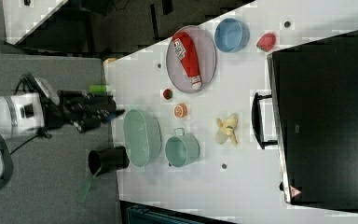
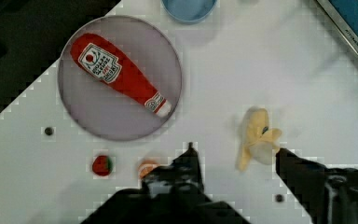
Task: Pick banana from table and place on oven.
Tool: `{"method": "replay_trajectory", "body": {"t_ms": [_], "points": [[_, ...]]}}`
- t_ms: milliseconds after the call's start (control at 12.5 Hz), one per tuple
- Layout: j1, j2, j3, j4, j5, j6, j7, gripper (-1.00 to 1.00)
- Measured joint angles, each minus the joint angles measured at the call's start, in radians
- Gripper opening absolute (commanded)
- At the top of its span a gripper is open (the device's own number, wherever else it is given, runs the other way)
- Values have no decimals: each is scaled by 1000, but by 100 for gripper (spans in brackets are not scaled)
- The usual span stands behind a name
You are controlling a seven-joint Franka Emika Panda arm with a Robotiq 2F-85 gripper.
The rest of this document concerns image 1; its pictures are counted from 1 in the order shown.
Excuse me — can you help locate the blue bowl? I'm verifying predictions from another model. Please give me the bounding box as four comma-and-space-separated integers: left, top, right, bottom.
214, 18, 250, 53

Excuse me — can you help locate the green cylinder object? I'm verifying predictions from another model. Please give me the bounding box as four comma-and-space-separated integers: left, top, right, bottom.
88, 85, 107, 94

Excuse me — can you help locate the green oval colander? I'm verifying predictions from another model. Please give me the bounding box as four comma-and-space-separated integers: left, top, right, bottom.
123, 109, 162, 167

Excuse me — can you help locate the black toaster oven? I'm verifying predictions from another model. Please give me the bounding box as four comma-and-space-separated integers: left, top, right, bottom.
252, 30, 358, 213

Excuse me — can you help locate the red ketchup bottle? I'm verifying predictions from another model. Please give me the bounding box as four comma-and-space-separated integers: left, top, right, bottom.
172, 32, 202, 90

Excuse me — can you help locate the grey round plate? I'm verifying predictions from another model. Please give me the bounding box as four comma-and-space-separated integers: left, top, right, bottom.
166, 26, 216, 93

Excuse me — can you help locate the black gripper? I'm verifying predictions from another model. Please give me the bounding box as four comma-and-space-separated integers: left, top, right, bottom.
45, 91, 125, 133

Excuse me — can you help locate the small red strawberry toy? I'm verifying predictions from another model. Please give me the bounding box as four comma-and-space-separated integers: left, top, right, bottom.
163, 89, 172, 100

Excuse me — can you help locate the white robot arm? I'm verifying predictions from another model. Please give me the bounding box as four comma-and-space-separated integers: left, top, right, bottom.
0, 91, 124, 189

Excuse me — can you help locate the green cup with handle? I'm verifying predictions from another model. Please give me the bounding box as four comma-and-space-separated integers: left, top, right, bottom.
165, 128, 200, 167

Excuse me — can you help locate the large red strawberry toy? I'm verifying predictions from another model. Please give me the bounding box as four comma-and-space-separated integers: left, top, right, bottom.
256, 33, 276, 52

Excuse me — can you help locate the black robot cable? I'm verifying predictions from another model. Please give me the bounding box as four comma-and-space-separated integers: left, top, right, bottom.
8, 73, 52, 156

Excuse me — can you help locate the peeled yellow banana toy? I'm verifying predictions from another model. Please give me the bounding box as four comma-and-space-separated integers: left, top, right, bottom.
215, 114, 238, 146

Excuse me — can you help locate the orange slice toy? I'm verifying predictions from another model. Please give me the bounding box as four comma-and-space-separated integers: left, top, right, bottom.
173, 104, 187, 119

